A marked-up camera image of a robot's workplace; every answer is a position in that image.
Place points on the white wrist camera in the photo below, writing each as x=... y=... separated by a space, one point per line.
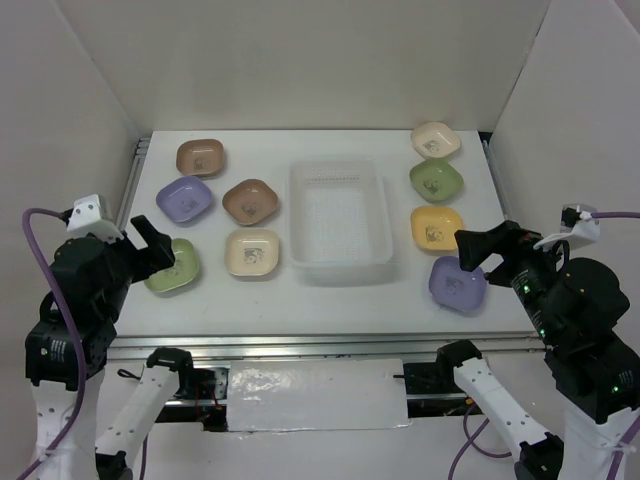
x=579 y=228
x=90 y=216

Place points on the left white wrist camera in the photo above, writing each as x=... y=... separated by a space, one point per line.
x=90 y=216

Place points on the purple plate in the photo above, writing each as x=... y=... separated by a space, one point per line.
x=457 y=289
x=184 y=199

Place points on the brown plate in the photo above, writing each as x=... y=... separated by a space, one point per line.
x=201 y=158
x=250 y=202

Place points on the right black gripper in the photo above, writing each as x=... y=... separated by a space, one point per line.
x=509 y=237

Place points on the yellow plate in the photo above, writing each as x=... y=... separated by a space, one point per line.
x=433 y=228

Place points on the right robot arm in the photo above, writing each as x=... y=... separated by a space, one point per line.
x=574 y=304

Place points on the white tape cover panel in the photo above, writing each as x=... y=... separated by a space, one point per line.
x=324 y=395

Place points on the white plastic bin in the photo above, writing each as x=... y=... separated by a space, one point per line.
x=337 y=219

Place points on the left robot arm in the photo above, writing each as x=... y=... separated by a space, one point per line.
x=65 y=362

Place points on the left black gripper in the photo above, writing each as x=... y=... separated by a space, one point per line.
x=159 y=253

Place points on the cream plate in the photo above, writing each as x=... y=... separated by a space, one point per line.
x=251 y=252
x=435 y=140

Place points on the green plate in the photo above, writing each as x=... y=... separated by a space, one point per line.
x=185 y=269
x=435 y=180

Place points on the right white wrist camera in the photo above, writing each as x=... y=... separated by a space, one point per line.
x=579 y=228

